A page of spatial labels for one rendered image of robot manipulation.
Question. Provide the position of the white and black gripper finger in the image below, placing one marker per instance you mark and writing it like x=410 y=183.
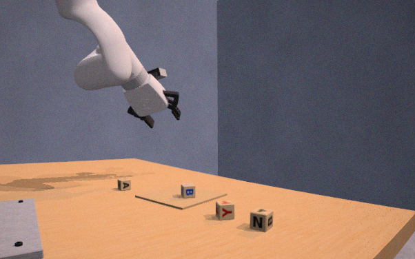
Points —
x=173 y=104
x=148 y=119

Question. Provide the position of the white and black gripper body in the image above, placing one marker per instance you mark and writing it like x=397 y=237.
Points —
x=148 y=98

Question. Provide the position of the tan flat mat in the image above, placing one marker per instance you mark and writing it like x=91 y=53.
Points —
x=171 y=197

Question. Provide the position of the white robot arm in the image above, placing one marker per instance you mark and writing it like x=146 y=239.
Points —
x=112 y=63

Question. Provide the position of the beige letter block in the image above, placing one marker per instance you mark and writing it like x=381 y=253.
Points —
x=188 y=190
x=124 y=184
x=261 y=219
x=225 y=210

